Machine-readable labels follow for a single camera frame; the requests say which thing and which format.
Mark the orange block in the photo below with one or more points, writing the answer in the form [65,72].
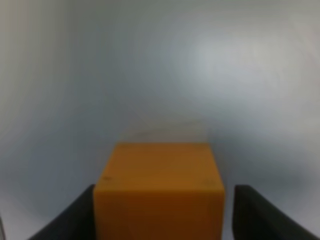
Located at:
[159,191]

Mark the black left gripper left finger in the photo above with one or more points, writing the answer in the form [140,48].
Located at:
[76,222]

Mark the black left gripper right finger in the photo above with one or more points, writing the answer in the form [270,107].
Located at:
[255,218]

